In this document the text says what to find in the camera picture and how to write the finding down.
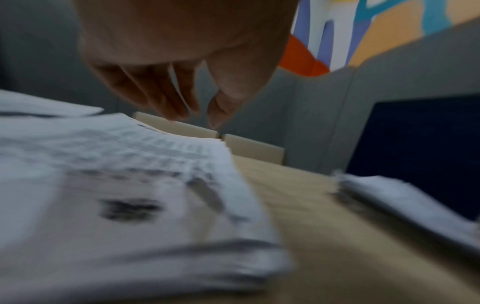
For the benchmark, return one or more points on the person's left hand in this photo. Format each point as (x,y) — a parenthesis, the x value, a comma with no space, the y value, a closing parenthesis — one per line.
(180,29)

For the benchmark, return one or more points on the colourful wall mural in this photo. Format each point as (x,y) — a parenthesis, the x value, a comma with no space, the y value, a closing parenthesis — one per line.
(375,29)

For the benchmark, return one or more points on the stack of printed paper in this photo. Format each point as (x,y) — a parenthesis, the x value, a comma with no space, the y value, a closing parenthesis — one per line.
(37,104)
(412,204)
(112,178)

